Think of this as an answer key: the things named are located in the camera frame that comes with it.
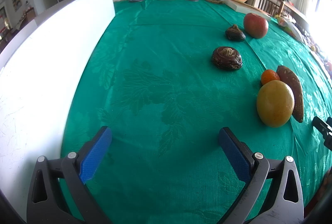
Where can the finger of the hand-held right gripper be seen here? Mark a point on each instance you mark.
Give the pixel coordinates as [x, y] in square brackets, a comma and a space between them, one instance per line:
[321, 125]

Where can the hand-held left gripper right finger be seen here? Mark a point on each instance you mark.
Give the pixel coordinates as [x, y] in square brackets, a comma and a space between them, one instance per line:
[234, 155]

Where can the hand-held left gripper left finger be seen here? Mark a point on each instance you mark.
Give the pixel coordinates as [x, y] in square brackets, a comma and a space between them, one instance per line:
[94, 155]

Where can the large sweet potato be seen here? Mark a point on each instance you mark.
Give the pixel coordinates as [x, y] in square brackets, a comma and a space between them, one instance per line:
[291, 89]

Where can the yellow round fruit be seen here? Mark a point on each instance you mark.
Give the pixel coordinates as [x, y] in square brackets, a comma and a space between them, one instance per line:
[275, 104]

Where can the tangerine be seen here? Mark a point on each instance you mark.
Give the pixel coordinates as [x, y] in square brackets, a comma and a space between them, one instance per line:
[268, 76]

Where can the clutter of small items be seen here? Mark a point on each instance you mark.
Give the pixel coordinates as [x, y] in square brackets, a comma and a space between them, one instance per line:
[320, 52]

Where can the dark brown water caltrop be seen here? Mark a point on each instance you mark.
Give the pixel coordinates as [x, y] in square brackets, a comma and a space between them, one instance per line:
[234, 34]
[227, 58]

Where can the green tablecloth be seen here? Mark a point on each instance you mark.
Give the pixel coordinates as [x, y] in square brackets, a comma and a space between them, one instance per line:
[168, 83]

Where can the white board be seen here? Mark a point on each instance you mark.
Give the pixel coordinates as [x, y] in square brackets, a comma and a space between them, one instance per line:
[44, 71]

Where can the white plastic bag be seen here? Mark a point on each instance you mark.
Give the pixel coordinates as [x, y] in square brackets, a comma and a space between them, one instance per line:
[289, 26]

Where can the red apple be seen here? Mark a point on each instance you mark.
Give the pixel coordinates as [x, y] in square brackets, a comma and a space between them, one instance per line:
[255, 25]

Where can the wooden bench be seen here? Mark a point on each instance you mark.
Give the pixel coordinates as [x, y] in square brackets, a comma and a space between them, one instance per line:
[269, 0]

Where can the flat white book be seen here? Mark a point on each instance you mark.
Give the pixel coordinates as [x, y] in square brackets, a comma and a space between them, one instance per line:
[246, 9]

